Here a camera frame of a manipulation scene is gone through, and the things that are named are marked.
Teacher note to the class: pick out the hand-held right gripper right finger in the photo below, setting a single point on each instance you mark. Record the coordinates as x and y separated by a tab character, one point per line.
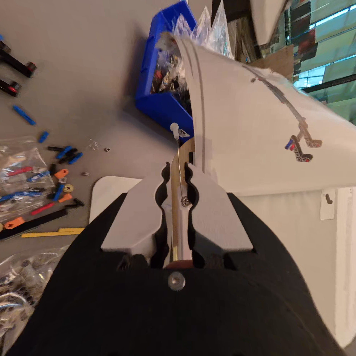
219	219

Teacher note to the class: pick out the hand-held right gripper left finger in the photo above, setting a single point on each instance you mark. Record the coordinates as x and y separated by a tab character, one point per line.
130	219

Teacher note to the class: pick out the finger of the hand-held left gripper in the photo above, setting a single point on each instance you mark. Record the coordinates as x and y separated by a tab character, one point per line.
267	16

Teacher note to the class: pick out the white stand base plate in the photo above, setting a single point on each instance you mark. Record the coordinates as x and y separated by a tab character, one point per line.
111	194

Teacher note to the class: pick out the white instruction booklet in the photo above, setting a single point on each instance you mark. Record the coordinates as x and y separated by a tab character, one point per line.
250	125

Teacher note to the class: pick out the small clear parts bag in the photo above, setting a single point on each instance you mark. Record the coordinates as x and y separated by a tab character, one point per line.
25	167

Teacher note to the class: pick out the black beam assembly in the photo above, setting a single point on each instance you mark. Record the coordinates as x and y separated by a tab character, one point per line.
15	63

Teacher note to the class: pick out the grey desk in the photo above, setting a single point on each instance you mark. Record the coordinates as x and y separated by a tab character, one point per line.
83	69

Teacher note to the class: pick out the black connector pin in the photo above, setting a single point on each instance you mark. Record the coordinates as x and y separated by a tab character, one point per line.
52	169
72	151
79	202
52	148

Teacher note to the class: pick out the pile of clear parts bags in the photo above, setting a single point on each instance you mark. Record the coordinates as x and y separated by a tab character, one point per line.
211	30

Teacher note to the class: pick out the short yellow axle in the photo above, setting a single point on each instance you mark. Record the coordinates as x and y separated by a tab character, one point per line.
72	229

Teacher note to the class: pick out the orange connector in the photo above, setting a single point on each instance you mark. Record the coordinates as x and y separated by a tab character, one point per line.
65	198
61	173
15	223

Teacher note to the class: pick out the tan gear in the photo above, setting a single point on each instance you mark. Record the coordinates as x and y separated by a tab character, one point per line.
68	188

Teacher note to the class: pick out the blue connector pin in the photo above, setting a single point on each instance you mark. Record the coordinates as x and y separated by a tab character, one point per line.
75	158
64	152
24	115
43	137
58	192

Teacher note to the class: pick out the clear plastic scrap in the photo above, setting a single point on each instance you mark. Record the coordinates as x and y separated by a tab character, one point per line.
94	144

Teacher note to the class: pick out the long black beam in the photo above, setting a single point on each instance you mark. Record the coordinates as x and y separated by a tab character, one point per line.
41	221

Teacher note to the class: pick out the yellow technic beam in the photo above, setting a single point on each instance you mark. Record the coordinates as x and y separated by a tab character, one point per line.
41	235

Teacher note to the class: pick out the blue storage bin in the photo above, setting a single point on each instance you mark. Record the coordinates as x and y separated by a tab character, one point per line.
164	111

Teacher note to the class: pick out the large clear parts bag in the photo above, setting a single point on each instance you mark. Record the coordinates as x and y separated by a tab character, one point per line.
25	292

